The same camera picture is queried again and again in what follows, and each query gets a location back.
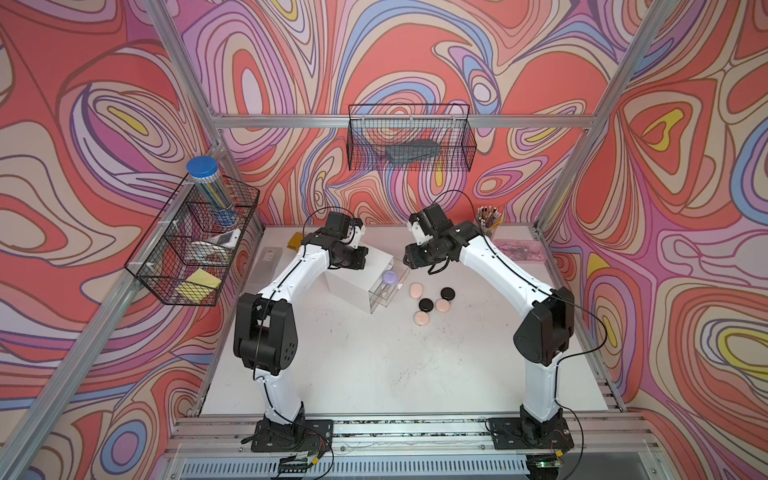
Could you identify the yellow sticky notes pad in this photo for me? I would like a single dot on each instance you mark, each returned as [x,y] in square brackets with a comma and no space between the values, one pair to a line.
[198,287]

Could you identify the black wire basket back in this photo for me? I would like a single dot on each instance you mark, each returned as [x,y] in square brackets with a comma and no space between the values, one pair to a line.
[374,126]

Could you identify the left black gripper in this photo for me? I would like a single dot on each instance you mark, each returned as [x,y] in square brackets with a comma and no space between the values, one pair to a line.
[359,258]

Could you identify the purple earphone case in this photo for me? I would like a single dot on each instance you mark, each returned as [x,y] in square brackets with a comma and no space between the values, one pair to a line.
[390,277]

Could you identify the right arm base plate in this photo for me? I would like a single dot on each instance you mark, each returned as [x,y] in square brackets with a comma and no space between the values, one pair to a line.
[524,433]

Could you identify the pink earphone case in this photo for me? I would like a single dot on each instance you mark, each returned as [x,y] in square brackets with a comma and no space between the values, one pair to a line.
[442,305]
[416,290]
[421,318]

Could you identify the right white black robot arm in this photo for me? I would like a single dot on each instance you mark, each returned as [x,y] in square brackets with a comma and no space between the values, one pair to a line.
[547,314]

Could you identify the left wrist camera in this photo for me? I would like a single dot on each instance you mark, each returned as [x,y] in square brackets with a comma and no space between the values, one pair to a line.
[348,230]

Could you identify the black wire basket left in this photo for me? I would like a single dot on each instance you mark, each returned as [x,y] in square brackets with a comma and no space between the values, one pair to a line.
[178,243]

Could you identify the black earphone case right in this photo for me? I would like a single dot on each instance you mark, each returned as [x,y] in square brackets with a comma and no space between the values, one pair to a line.
[448,293]

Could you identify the pink earphone case top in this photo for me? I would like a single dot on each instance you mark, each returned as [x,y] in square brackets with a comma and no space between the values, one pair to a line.
[416,290]

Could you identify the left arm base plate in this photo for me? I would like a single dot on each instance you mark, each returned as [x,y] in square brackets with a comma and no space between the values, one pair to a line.
[314,436]

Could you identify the pink transparent pencil case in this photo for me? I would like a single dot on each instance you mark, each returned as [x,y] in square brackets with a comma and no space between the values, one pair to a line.
[522,250]

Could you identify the black earphone case left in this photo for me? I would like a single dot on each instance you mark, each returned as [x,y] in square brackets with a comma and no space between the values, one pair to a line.
[426,305]

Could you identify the black wire basket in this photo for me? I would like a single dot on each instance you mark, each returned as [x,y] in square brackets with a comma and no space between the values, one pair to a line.
[374,126]
[178,243]

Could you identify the clear pen holder cup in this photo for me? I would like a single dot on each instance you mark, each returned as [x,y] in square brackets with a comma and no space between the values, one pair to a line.
[489,218]

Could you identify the blue lid pencil tube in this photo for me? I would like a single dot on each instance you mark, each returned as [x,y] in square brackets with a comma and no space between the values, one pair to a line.
[204,172]

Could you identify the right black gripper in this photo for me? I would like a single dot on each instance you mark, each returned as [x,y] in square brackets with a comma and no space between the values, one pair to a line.
[414,260]

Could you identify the pink earphone case bottom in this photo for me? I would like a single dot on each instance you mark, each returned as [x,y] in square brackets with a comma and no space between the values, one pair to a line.
[421,318]

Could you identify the black earphone case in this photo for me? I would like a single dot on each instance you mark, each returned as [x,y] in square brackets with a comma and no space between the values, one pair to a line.
[426,305]
[448,293]

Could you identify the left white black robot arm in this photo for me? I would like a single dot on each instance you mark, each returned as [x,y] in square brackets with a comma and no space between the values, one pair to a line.
[265,335]

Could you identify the white drawer cabinet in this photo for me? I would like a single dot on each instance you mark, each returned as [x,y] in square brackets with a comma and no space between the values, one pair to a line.
[364,289]

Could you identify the clear top drawer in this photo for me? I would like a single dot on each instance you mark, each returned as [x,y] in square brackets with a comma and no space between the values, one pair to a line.
[380,294]

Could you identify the white item in basket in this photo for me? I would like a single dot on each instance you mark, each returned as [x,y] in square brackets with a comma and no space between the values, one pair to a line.
[227,240]

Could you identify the yellow sponge block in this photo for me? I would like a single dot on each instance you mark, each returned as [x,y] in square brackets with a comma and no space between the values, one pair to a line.
[295,242]

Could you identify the dark grey item in basket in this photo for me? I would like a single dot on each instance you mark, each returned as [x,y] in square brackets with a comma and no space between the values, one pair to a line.
[412,152]

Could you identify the pink earphone case middle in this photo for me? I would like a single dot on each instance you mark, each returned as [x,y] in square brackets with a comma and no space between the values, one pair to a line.
[442,305]

